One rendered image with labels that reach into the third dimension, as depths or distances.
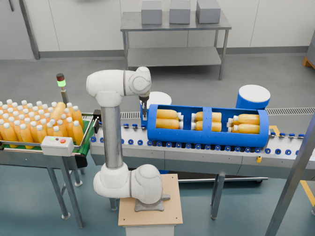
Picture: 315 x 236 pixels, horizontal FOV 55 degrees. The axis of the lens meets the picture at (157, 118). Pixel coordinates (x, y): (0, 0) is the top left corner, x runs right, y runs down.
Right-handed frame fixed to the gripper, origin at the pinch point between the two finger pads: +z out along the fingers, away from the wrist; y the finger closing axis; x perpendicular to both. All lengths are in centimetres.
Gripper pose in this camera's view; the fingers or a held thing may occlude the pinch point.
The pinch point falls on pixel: (145, 116)
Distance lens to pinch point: 230.1
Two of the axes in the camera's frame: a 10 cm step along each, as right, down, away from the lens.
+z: 0.1, 7.8, 6.2
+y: -1.0, 6.2, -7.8
